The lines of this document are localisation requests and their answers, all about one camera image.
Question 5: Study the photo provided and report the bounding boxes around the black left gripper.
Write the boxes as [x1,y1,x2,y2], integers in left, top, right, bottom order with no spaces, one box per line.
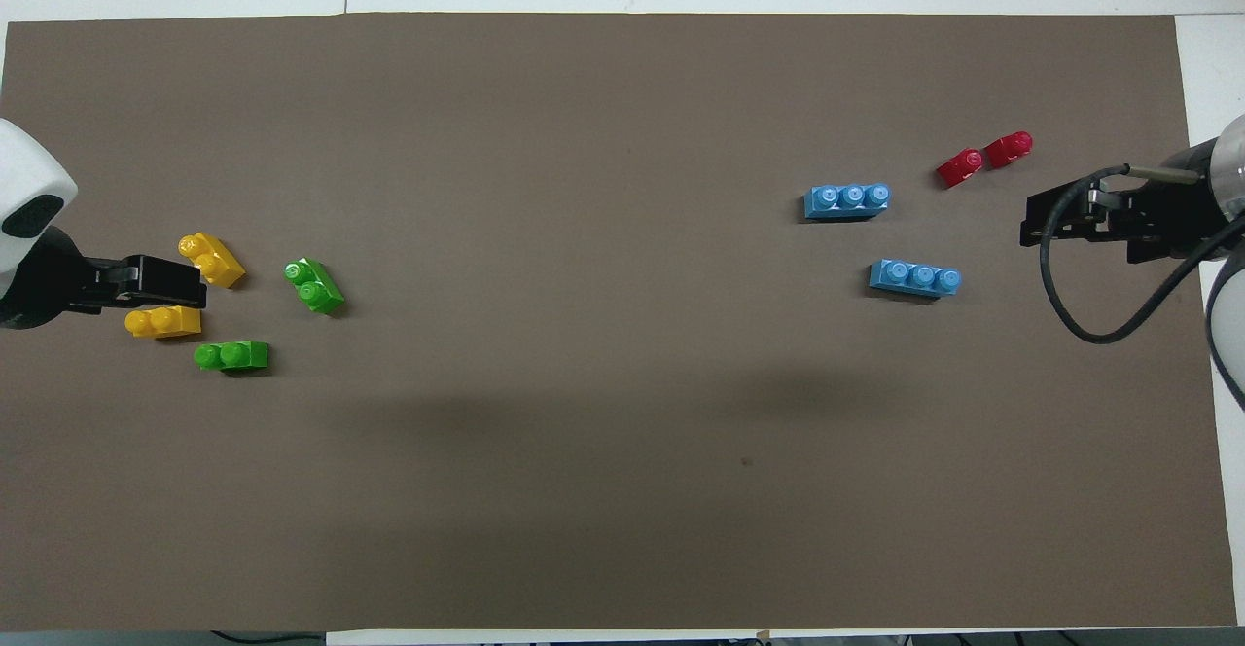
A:
[0,228,208,329]

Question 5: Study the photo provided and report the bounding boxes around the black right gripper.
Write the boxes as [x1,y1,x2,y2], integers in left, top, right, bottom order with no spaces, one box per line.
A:
[1019,179,1222,263]

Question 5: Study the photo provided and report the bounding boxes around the black cable at table edge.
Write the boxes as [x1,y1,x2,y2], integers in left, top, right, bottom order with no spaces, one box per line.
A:
[209,629,327,646]

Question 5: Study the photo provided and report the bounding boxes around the brown paper mat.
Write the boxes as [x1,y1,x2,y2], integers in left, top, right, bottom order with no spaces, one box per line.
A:
[0,12,1238,632]

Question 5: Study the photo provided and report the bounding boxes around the blue three-stud block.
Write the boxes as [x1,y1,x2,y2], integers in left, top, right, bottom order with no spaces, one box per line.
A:
[803,183,893,223]
[869,258,963,300]

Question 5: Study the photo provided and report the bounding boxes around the yellow two-stud block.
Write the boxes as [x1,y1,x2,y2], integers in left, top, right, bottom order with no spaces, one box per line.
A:
[124,305,203,341]
[178,232,247,290]

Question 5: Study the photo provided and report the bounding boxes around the red one-stud block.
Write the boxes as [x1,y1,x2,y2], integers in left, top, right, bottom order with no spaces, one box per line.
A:
[936,148,985,190]
[983,130,1034,170]

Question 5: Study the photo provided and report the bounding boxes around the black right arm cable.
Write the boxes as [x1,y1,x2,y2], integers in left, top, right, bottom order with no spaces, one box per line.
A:
[1039,165,1245,345]

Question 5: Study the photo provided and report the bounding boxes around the green two-stud block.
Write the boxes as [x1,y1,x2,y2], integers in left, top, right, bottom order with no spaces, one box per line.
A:
[194,340,270,375]
[284,257,346,316]

